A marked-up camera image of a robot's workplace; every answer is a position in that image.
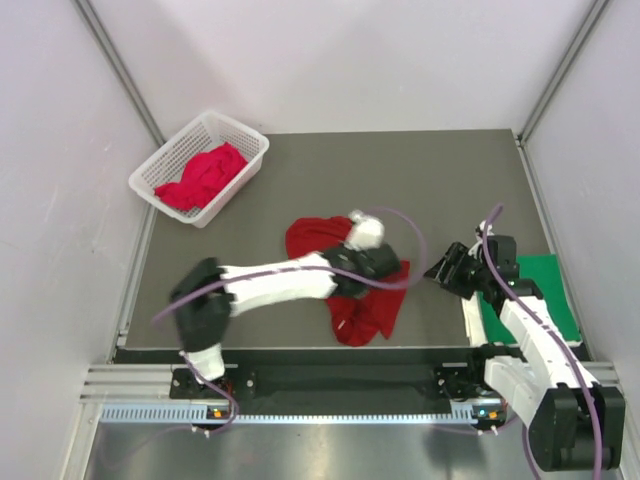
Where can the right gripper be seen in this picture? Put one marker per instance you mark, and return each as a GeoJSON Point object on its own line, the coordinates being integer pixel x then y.
{"type": "Point", "coordinates": [456, 255]}

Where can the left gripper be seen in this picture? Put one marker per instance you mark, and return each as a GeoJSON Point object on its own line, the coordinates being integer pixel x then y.
{"type": "Point", "coordinates": [348, 250]}

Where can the dark red t shirt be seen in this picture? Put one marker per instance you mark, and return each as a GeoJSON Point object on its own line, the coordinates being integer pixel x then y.
{"type": "Point", "coordinates": [355, 321]}

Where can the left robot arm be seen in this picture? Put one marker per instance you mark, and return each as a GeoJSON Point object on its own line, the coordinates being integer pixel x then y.
{"type": "Point", "coordinates": [204, 302]}

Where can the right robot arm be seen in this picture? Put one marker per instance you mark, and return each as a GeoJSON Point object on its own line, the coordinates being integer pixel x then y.
{"type": "Point", "coordinates": [572, 421]}

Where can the folded white t shirt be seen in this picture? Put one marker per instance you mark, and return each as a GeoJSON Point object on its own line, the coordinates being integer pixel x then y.
{"type": "Point", "coordinates": [482, 325]}

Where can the folded green t shirt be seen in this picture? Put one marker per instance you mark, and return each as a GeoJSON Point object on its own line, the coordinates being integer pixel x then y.
{"type": "Point", "coordinates": [544, 271]}

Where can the white plastic basket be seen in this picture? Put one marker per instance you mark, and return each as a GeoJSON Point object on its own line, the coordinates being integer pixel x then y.
{"type": "Point", "coordinates": [203, 134]}

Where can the pink red t shirt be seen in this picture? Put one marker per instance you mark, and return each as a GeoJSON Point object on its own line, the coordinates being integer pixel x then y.
{"type": "Point", "coordinates": [203, 178]}

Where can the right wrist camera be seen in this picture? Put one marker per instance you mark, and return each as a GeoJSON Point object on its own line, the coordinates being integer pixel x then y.
{"type": "Point", "coordinates": [502, 249]}

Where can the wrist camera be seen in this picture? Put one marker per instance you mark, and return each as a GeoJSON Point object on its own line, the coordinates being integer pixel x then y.
{"type": "Point", "coordinates": [367, 231]}
{"type": "Point", "coordinates": [502, 249]}

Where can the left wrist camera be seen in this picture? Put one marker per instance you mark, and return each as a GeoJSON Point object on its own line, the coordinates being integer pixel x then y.
{"type": "Point", "coordinates": [367, 231]}

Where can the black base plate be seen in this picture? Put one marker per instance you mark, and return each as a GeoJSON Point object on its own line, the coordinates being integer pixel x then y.
{"type": "Point", "coordinates": [470, 359]}

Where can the grey slotted cable duct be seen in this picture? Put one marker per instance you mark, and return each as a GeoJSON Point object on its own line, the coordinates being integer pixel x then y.
{"type": "Point", "coordinates": [207, 415]}

